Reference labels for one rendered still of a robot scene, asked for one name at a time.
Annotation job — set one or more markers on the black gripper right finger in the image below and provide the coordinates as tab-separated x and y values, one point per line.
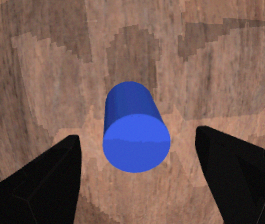
235	173

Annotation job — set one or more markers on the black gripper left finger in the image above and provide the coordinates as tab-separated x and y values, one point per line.
46	190

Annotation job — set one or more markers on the blue cylinder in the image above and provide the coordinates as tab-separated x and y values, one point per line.
135	138

